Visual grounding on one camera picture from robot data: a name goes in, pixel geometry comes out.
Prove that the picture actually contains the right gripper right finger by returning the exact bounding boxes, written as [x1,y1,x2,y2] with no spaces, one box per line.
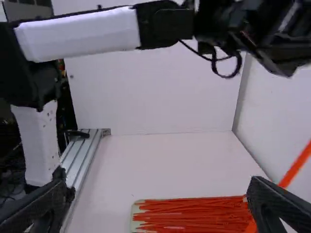
[246,176,311,233]

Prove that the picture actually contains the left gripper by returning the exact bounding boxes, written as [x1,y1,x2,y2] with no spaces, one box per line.
[194,0,311,78]

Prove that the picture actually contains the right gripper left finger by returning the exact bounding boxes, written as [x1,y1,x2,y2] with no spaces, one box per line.
[0,180,75,233]

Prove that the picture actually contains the orange cable tie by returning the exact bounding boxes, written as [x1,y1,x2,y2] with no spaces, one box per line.
[276,138,311,189]

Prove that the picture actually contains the silver rails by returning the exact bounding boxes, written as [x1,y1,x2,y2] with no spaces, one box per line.
[59,128,111,233]

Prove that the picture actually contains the black cable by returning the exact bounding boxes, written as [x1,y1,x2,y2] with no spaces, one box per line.
[179,39,243,79]

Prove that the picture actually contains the row of orange cable ties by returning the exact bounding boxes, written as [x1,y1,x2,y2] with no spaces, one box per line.
[133,195,257,233]

